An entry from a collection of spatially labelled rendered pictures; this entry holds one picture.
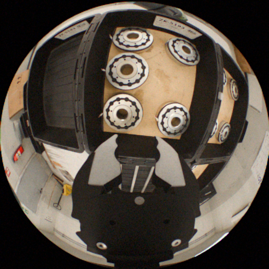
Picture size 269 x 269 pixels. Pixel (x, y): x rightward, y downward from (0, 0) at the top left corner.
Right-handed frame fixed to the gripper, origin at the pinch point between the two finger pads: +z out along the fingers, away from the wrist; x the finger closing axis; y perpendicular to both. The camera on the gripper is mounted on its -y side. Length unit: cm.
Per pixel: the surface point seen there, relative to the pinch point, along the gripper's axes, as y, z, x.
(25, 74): -106, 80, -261
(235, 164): 119, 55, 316
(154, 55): -16.8, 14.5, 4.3
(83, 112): -2.2, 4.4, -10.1
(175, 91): -6.6, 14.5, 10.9
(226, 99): -11.6, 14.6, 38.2
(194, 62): -17.5, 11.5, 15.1
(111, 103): -2.4, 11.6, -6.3
